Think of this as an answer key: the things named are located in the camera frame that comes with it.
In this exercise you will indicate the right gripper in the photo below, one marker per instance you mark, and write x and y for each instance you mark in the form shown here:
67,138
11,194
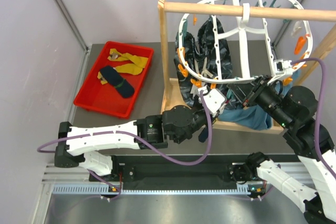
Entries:
246,93

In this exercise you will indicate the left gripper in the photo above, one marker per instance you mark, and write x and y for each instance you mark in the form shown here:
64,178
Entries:
214,117

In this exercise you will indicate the navy sock with santa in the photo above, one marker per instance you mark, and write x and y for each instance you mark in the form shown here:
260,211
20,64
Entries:
204,135

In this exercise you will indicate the white round clip hanger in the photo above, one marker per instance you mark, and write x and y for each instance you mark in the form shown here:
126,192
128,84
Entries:
242,30

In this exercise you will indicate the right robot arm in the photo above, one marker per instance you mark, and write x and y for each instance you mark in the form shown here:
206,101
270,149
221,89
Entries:
310,141

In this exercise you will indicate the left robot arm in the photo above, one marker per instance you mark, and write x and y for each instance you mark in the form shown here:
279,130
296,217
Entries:
80,147

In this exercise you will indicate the blue cloth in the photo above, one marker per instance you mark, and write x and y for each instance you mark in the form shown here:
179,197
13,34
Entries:
255,117

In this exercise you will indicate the dark patterned cloth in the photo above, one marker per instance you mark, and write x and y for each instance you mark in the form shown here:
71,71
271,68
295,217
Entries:
200,54

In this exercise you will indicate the yellow sock lower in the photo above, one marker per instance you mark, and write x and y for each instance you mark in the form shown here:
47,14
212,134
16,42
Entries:
129,68

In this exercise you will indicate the yellow sock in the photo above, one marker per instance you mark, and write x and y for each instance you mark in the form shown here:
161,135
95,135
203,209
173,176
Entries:
129,68
139,61

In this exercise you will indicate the navy sock green stripe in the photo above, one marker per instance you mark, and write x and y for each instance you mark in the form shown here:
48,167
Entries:
121,85

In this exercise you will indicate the wooden hanging rack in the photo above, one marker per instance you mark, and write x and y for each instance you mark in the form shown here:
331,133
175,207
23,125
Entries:
170,97

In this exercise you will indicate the yellow sock upper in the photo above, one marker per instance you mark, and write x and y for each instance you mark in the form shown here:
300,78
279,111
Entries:
139,61

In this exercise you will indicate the red plastic tray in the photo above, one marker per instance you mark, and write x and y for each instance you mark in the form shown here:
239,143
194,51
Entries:
98,96

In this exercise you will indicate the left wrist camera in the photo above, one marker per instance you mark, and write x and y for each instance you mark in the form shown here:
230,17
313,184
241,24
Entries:
214,100

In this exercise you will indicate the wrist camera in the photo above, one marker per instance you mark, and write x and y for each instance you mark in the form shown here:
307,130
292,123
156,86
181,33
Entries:
283,67
214,100

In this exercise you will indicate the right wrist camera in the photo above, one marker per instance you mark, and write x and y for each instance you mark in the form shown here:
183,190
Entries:
283,67

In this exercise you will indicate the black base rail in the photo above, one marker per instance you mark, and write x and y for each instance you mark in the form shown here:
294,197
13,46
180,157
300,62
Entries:
153,172

